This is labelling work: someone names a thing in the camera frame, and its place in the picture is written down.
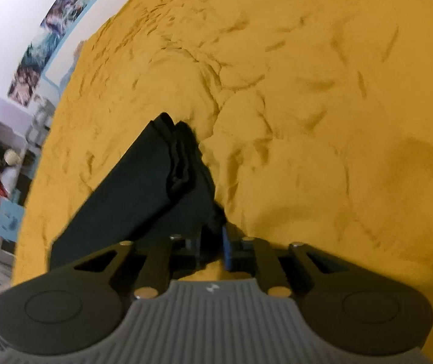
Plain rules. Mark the wall poster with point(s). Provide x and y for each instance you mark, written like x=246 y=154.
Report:
x=45 y=45

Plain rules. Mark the black pants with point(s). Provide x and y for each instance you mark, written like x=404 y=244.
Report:
x=144 y=197

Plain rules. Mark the white round lamp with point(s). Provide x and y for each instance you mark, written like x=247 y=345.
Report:
x=11 y=157

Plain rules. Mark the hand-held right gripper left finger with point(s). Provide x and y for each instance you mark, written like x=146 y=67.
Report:
x=159 y=261

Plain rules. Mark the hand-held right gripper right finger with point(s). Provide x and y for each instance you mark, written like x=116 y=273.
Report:
x=227 y=252

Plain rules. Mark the yellow quilt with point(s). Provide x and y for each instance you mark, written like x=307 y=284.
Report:
x=296 y=102

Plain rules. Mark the blue smiley chair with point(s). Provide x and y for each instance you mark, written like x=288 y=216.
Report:
x=9 y=220

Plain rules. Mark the white and blue headboard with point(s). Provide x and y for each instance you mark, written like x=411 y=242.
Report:
x=87 y=34

